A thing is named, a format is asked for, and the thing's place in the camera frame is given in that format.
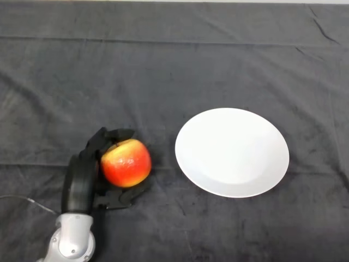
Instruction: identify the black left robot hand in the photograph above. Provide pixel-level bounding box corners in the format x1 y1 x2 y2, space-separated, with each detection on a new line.
61 127 151 215

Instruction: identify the red yellow apple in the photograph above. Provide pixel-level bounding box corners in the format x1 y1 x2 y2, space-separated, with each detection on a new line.
100 138 152 188

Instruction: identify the white round plate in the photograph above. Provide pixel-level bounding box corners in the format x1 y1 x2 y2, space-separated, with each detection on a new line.
174 108 290 199

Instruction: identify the black cloth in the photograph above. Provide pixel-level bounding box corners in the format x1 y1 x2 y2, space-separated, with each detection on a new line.
0 1 349 262

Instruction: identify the thin grey cable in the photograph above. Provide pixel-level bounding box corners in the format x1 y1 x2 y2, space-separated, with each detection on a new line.
0 195 58 216

